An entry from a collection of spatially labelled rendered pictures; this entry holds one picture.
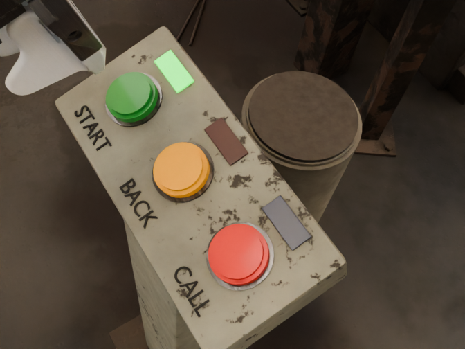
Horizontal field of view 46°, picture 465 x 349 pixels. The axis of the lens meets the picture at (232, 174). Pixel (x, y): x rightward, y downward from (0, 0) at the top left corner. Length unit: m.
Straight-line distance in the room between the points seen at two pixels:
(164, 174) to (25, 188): 0.74
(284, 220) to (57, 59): 0.17
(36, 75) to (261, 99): 0.26
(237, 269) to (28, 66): 0.18
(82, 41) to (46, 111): 0.90
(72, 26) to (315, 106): 0.31
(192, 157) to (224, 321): 0.11
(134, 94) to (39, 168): 0.72
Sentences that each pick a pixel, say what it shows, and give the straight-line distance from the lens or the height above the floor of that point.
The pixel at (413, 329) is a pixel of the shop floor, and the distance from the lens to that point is 1.06.
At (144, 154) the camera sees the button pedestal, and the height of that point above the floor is 0.59.
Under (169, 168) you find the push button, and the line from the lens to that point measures 0.39.
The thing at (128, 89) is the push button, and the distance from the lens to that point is 0.43.
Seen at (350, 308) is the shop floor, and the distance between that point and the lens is 1.03.
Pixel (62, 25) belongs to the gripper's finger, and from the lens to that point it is 0.29.
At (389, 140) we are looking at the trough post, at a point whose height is 0.01.
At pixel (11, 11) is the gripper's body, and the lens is 0.30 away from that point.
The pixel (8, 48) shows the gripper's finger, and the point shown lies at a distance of 0.38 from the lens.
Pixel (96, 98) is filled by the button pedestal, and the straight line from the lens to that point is 0.45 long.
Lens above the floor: 0.94
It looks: 59 degrees down
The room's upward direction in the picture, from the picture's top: 10 degrees clockwise
